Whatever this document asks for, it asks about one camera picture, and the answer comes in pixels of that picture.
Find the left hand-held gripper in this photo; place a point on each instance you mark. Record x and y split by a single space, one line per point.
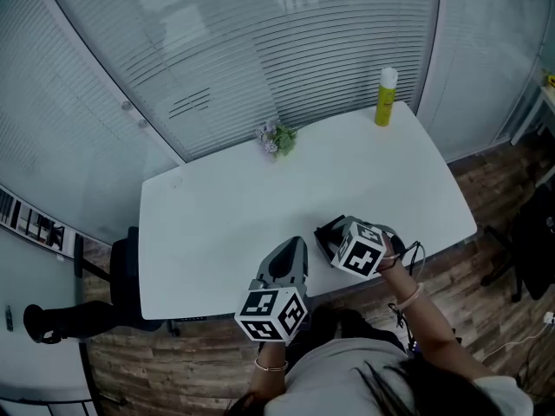
271 314

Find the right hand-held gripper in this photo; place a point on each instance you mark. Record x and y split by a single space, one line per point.
360 254

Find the black cube box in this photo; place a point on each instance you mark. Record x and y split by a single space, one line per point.
323 237

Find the person's right forearm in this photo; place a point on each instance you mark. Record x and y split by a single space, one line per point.
433 327

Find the person's left forearm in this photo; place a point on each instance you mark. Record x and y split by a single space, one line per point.
269 379

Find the person's black trousers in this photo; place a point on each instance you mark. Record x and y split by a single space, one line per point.
347 323

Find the white standing desk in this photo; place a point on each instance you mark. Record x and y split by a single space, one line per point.
225 215

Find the small purple flower bunch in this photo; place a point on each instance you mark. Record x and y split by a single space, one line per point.
277 139

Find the black desk control panel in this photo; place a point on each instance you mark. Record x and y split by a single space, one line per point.
191 318

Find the person's grey shirt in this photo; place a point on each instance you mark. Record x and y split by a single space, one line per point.
338 379

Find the yellow spray can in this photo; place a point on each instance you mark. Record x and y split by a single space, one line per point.
385 100

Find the black office chair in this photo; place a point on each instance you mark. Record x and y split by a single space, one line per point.
121 275
533 249

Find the round glass partition knob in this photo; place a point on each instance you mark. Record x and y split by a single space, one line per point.
126 105
142 123

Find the white power adapter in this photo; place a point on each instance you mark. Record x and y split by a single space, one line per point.
550 317

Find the white side table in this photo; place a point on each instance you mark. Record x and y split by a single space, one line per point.
544 111

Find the black metal railing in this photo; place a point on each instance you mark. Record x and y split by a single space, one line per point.
39 228

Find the small sunflower pot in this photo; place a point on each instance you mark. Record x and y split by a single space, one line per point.
550 80

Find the small black device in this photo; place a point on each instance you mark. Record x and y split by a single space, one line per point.
8 318

